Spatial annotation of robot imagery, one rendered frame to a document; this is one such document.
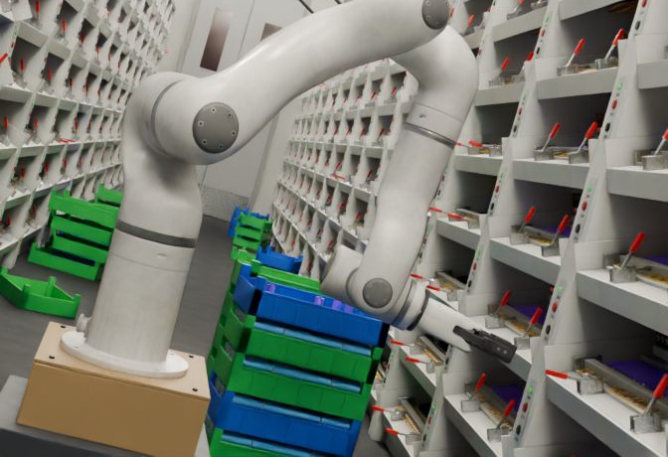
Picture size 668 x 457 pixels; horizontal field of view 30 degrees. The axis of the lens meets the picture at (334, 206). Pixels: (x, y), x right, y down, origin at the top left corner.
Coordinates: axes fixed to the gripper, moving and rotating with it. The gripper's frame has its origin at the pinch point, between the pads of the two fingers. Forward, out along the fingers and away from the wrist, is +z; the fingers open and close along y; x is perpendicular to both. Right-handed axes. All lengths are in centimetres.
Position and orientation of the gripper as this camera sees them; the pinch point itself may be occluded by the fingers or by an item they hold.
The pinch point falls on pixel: (499, 348)
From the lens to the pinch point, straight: 208.1
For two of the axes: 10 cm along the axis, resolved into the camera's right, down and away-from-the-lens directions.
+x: 4.3, -9.0, -0.1
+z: 8.9, 4.3, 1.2
